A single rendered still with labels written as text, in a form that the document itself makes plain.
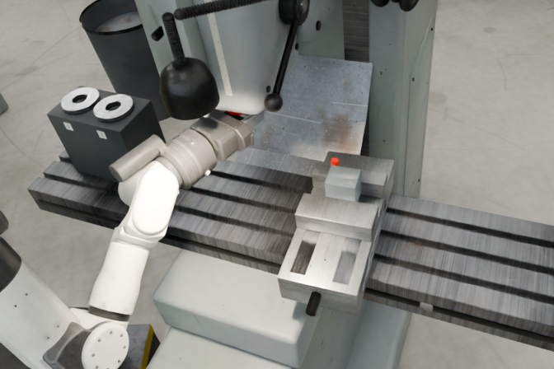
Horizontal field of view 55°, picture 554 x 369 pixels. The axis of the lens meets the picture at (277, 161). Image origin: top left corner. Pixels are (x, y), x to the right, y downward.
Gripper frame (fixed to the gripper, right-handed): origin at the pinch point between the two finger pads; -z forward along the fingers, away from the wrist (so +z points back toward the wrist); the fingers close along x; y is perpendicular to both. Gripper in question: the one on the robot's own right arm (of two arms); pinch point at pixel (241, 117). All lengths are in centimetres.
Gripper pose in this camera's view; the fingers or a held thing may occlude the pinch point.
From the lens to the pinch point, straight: 102.3
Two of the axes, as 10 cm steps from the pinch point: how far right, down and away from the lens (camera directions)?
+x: -7.5, -3.8, 5.4
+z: -6.5, 5.7, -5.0
